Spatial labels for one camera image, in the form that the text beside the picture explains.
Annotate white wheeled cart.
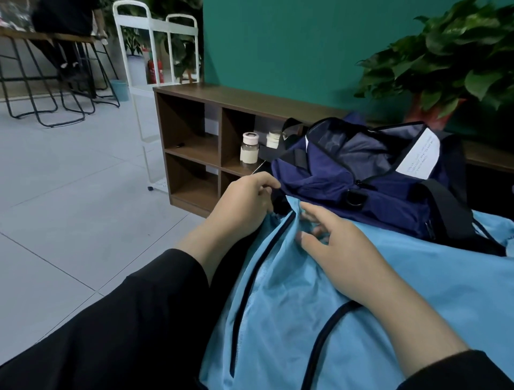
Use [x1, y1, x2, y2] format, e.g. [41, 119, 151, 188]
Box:
[112, 0, 202, 194]

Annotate teal bucket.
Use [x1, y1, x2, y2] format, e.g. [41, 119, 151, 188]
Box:
[110, 79, 131, 103]

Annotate person's left hand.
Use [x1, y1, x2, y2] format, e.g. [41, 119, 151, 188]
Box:
[205, 171, 282, 246]

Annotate person's left forearm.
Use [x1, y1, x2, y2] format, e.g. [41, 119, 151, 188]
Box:
[0, 217, 238, 390]

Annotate person's right forearm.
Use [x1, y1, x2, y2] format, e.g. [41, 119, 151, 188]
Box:
[361, 273, 514, 390]

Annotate person's right hand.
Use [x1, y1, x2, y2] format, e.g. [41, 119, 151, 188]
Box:
[297, 201, 403, 310]

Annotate wooden shelf cabinet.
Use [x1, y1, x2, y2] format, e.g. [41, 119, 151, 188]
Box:
[153, 82, 514, 220]

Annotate wooden top black stool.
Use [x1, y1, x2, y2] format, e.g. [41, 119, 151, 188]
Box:
[0, 26, 88, 130]
[50, 32, 122, 111]

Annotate green plant in red pot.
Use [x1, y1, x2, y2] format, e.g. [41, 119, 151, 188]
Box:
[353, 0, 514, 133]

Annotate black leather bench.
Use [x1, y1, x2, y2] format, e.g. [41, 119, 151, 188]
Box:
[210, 161, 514, 310]

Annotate white metal rack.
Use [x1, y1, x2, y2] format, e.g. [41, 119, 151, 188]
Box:
[120, 0, 203, 81]

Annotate light blue vest black trim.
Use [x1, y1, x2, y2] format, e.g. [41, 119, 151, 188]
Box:
[198, 197, 514, 390]

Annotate small white-lidded jar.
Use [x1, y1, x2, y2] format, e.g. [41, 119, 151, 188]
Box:
[240, 132, 260, 167]

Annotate navy blue bag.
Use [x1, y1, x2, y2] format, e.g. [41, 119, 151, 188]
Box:
[255, 112, 507, 257]

